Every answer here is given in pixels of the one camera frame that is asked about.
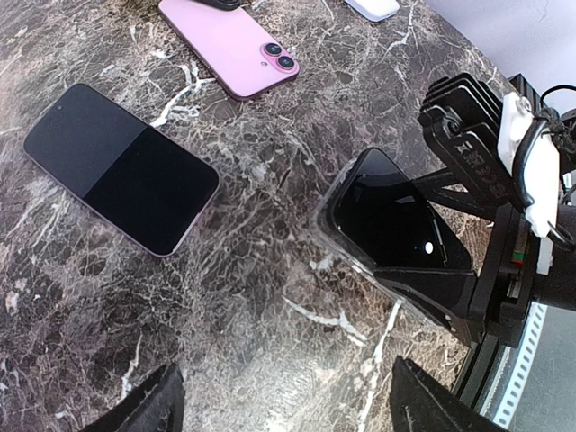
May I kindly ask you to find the clear magsafe phone case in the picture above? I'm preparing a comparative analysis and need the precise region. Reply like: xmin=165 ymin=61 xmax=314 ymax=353
xmin=310 ymin=157 xmax=455 ymax=333

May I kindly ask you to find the black phone case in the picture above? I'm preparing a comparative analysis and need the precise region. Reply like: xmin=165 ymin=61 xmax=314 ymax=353
xmin=196 ymin=0 xmax=241 ymax=12

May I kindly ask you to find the black phone purple edge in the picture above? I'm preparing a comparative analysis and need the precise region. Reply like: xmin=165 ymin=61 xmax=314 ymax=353
xmin=23 ymin=83 xmax=220 ymax=257

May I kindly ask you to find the pink phone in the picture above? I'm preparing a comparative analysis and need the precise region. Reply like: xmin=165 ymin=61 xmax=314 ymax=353
xmin=158 ymin=0 xmax=300 ymax=101

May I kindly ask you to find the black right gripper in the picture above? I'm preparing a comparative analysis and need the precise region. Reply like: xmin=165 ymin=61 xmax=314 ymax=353
xmin=373 ymin=168 xmax=575 ymax=347

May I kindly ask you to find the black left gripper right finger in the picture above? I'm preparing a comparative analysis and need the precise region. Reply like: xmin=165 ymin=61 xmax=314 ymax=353
xmin=389 ymin=355 xmax=502 ymax=432

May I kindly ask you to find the white slotted cable duct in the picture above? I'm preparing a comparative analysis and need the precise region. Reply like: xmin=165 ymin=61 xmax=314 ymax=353
xmin=492 ymin=302 xmax=547 ymax=429

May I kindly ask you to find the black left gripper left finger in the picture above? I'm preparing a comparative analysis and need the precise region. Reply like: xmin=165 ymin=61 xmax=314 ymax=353
xmin=82 ymin=363 xmax=185 ymax=431

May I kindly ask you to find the lilac phone case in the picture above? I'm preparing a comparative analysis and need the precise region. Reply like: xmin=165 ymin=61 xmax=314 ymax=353
xmin=346 ymin=0 xmax=400 ymax=23

